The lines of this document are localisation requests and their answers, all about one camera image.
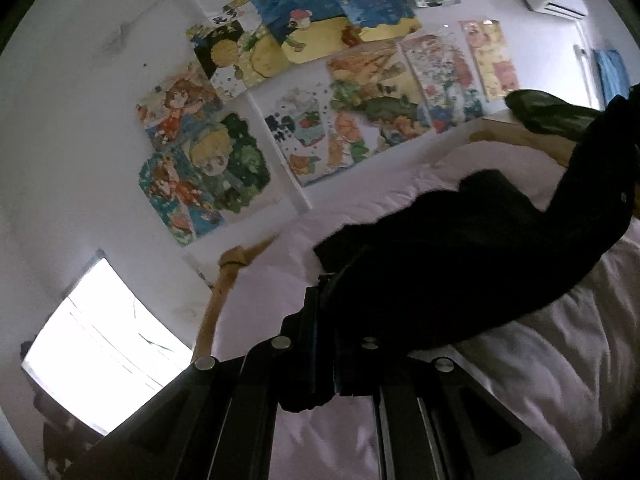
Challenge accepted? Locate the black jacket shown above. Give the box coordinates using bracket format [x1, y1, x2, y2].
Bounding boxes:
[277, 94, 640, 411]

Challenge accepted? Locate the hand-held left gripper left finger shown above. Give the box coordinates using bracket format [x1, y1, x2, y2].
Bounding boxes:
[62, 280, 341, 480]

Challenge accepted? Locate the teal swimming girl drawing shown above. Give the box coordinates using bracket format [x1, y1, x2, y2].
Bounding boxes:
[138, 147, 226, 247]

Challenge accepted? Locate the wooden bed frame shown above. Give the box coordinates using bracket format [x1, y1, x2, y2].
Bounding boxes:
[192, 117, 576, 367]

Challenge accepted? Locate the orange turtle drawing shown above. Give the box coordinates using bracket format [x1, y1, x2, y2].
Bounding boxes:
[325, 42, 434, 154]

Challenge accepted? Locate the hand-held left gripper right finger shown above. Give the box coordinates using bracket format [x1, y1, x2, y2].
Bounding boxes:
[340, 335, 581, 480]

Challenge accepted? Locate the sunflower and moon drawing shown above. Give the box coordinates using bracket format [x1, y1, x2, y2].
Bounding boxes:
[186, 0, 283, 96]

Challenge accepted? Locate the blond figure drawing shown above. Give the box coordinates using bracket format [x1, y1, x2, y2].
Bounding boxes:
[182, 110, 273, 221]

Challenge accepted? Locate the pink pig yellow drawing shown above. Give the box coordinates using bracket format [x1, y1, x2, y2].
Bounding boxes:
[459, 20, 521, 103]

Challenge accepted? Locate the pink blob sea drawing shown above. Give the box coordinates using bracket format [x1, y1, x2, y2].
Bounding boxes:
[320, 0, 424, 43]

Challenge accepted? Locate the blue sky bird drawing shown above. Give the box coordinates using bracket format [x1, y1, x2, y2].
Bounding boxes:
[247, 0, 351, 64]

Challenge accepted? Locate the crowded city drawing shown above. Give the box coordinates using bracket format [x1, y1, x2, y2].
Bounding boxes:
[400, 30, 489, 134]

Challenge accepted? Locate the white wall pipe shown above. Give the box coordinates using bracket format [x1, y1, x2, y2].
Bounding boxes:
[574, 45, 601, 107]

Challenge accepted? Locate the white fish bowl drawing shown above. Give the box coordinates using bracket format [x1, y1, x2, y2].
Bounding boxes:
[250, 80, 372, 188]

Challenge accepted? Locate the orange-haired girl drawing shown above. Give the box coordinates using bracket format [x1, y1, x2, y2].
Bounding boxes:
[136, 62, 226, 151]

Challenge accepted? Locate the blue hanging cloth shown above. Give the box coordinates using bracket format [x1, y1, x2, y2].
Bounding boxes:
[592, 49, 632, 109]

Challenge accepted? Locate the bright window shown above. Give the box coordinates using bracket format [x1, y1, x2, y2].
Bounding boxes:
[22, 257, 193, 436]

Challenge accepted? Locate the dark green jacket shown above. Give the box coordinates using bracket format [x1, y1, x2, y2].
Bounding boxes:
[505, 89, 607, 142]

